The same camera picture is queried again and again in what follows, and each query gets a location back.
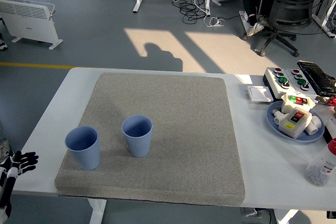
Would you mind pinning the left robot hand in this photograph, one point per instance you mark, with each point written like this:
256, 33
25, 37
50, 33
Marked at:
25, 159

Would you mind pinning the blue ribbed cup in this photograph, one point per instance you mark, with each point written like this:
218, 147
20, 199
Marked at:
86, 155
139, 145

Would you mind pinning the white push-button control box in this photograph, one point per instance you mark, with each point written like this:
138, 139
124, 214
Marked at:
291, 85

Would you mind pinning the white table leg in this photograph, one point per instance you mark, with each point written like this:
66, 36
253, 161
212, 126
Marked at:
96, 212
284, 217

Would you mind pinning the person's black-white shoe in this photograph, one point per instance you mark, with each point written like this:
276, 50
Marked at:
2, 45

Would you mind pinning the grey-brown mat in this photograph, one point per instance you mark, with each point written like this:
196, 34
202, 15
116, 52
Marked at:
168, 134

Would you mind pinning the grey power strip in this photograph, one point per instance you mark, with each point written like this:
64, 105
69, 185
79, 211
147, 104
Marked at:
252, 213

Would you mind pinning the blue plate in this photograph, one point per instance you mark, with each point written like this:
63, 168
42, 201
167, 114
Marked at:
271, 124

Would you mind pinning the white pipe fitting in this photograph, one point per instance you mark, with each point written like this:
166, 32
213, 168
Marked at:
278, 116
315, 125

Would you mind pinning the white green-red button box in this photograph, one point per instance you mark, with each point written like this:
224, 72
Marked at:
288, 104

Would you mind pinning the person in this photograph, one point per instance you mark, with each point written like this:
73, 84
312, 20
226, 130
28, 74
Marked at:
249, 1

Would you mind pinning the clear bottle with red cap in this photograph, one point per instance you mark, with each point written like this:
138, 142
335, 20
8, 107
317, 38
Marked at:
321, 166

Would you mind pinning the black keyboard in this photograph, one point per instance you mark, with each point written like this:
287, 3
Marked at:
319, 78

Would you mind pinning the black office chair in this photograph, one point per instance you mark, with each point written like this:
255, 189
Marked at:
291, 6

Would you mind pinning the small red object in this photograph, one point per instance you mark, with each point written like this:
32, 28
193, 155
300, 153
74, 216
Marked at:
333, 102

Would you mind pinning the white wall switch plate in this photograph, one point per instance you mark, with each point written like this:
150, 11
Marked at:
258, 94

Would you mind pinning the white red-black switch box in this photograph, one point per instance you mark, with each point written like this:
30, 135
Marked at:
292, 124

